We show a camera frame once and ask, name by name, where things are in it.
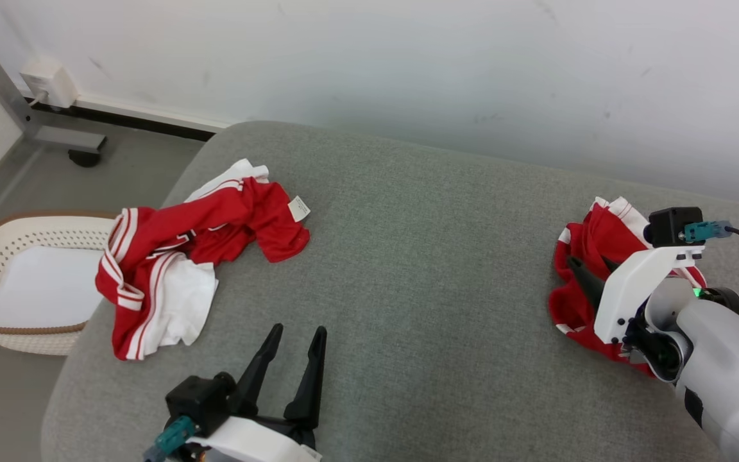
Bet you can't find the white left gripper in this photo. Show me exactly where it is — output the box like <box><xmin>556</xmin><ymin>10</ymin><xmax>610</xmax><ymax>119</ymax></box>
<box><xmin>183</xmin><ymin>323</ymin><xmax>328</xmax><ymax>462</ymax></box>

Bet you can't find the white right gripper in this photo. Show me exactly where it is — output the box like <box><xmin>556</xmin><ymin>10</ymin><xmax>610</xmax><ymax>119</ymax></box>
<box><xmin>567</xmin><ymin>246</ymin><xmax>706</xmax><ymax>345</ymax></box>

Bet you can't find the red jersey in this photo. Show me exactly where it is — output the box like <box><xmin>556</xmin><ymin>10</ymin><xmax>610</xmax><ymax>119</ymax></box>
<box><xmin>548</xmin><ymin>196</ymin><xmax>709</xmax><ymax>379</ymax></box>

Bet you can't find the red jersey number 23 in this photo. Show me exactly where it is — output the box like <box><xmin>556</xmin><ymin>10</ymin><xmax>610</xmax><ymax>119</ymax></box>
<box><xmin>95</xmin><ymin>158</ymin><xmax>311</xmax><ymax>361</ymax></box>

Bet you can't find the white perforated laundry basket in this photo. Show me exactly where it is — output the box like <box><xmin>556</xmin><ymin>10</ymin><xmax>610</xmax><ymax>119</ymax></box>
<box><xmin>0</xmin><ymin>212</ymin><xmax>119</xmax><ymax>355</ymax></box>

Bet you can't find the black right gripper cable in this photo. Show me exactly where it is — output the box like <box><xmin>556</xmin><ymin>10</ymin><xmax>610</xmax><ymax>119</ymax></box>
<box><xmin>684</xmin><ymin>220</ymin><xmax>739</xmax><ymax>270</ymax></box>

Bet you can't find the white wall baseboard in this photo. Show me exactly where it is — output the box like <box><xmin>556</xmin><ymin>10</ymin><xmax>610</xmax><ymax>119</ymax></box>
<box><xmin>26</xmin><ymin>95</ymin><xmax>235</xmax><ymax>142</ymax></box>

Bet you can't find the white wall socket with plug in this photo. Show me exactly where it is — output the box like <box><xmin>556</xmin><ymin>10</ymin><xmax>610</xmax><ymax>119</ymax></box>
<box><xmin>20</xmin><ymin>58</ymin><xmax>80</xmax><ymax>108</ymax></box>

